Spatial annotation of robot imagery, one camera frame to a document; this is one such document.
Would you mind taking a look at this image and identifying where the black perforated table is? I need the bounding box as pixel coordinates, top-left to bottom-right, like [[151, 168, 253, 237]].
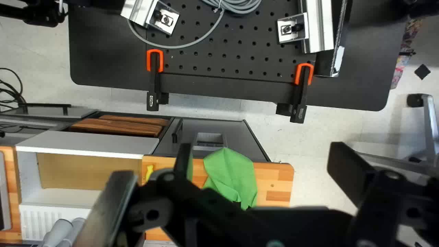
[[69, 0, 407, 111]]

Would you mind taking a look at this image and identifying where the wooden toy kitchen counter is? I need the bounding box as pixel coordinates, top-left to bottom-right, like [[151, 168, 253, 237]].
[[0, 144, 295, 244]]

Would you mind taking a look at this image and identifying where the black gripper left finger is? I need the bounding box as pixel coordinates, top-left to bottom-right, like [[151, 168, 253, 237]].
[[73, 170, 173, 247]]

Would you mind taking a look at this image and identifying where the orange black clamp right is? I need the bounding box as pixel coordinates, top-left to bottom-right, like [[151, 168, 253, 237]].
[[276, 63, 315, 123]]

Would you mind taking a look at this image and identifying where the grey cable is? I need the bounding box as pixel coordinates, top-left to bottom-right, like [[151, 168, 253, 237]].
[[127, 0, 264, 50]]

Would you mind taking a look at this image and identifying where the grey toy faucet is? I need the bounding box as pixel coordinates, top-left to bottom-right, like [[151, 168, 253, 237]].
[[39, 218, 86, 247]]

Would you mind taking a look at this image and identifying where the orange black clamp left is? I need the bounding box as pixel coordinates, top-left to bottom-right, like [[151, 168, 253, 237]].
[[146, 49, 169, 111]]

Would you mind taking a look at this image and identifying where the white toy sink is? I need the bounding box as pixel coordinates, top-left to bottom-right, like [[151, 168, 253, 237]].
[[16, 130, 160, 240]]

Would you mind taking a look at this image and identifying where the green towel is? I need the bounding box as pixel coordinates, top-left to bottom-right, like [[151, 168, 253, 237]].
[[202, 146, 258, 209]]

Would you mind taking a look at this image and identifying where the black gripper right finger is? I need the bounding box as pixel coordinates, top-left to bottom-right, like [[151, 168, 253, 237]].
[[327, 141, 439, 247]]

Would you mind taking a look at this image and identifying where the silver aluminium profile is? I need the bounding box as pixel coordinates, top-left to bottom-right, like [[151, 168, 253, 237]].
[[276, 0, 335, 53]]

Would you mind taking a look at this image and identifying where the orange black clamp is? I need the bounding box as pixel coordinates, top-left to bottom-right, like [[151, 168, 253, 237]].
[[146, 49, 169, 111], [276, 63, 315, 123]]

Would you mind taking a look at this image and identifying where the silver aluminium bracket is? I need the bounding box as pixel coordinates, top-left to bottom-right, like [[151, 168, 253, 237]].
[[121, 0, 180, 34]]

